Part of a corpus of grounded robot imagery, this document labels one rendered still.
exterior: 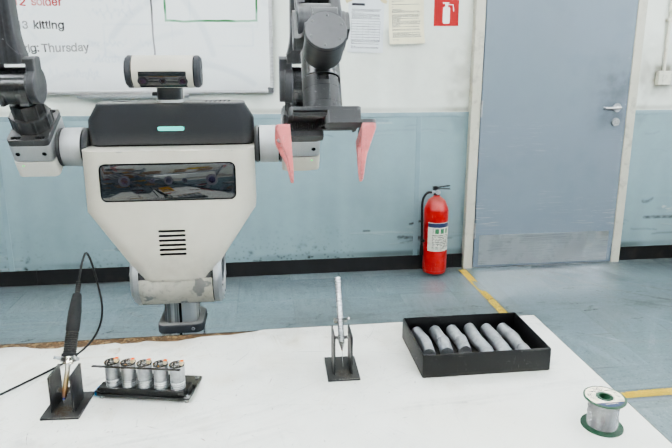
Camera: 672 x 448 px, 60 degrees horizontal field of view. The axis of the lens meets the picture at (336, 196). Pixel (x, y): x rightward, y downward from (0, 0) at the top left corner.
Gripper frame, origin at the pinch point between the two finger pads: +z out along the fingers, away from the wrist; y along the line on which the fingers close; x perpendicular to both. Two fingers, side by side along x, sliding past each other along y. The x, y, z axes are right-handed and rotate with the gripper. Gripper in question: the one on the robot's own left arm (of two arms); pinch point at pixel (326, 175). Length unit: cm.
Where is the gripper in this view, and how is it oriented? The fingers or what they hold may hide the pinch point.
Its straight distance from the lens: 82.7
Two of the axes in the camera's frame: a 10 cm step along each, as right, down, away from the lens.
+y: 9.9, -0.3, 1.2
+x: -1.1, 2.8, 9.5
